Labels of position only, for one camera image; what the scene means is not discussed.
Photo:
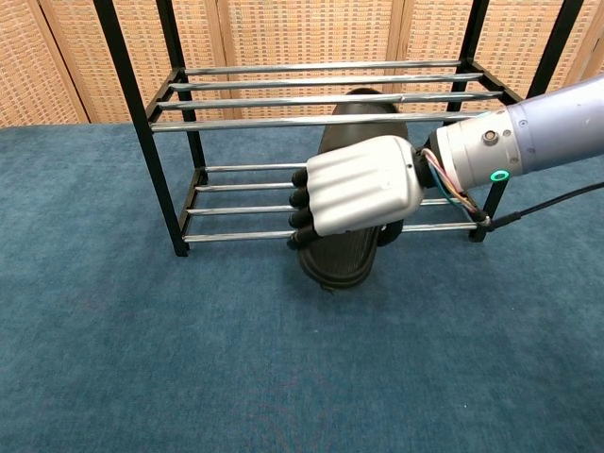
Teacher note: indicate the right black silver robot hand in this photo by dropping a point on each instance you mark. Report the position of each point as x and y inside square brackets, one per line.
[358, 184]

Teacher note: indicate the black rubber slipper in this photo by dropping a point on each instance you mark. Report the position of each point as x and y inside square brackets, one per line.
[340, 262]

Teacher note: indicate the black chrome shoe rack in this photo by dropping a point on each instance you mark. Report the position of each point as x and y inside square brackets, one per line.
[126, 71]

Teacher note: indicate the bamboo folding screen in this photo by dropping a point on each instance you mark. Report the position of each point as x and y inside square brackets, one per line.
[292, 28]

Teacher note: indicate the blue carpet table cover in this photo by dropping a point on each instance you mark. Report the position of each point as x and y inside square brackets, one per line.
[189, 354]

